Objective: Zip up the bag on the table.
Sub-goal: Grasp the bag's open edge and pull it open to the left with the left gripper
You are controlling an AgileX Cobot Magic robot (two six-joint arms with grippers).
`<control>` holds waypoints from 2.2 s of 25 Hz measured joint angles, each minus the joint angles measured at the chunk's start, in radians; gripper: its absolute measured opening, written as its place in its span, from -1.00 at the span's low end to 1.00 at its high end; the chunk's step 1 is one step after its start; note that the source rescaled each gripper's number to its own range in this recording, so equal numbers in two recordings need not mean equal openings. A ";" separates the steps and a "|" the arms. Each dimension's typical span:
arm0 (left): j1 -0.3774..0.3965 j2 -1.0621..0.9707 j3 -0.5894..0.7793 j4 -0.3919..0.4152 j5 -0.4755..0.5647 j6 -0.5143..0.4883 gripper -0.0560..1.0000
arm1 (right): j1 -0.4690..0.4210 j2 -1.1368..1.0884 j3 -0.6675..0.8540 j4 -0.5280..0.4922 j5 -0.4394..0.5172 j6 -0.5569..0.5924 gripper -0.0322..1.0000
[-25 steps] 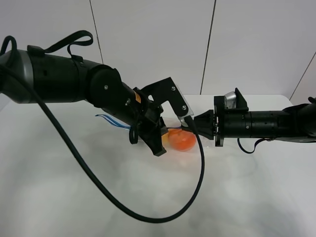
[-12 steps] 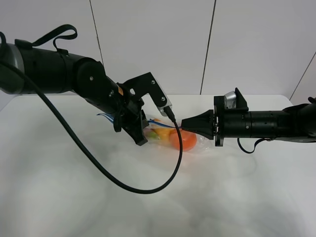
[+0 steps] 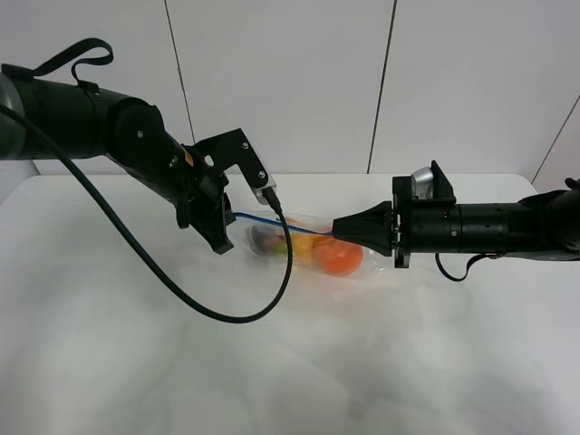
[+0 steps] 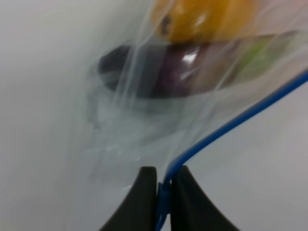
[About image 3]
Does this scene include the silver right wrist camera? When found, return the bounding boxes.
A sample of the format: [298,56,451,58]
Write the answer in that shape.
[411,167,434,200]

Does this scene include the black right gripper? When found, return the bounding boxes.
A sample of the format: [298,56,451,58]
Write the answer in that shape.
[332,161,459,268]

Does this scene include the yellow pear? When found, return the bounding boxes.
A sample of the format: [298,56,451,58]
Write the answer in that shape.
[291,232,318,266]

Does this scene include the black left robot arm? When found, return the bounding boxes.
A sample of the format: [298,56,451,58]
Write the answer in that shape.
[1,38,276,254]

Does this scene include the black left camera cable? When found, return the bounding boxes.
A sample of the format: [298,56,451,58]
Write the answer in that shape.
[0,104,294,324]

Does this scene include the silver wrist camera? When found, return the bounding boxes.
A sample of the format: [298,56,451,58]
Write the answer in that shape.
[252,170,276,206]
[411,167,434,200]

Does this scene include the purple eggplant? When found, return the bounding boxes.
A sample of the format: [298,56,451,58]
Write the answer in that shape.
[247,225,286,256]

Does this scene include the orange fruit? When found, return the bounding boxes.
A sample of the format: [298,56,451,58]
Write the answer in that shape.
[313,237,363,276]

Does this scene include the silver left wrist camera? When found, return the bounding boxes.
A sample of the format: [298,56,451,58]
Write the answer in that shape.
[252,170,276,206]

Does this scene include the clear zip bag blue seal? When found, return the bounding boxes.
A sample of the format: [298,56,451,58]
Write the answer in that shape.
[228,210,390,280]

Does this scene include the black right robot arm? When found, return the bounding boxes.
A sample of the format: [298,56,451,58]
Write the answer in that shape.
[332,162,579,268]

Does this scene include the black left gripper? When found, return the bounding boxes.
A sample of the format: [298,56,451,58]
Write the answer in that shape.
[176,129,267,254]

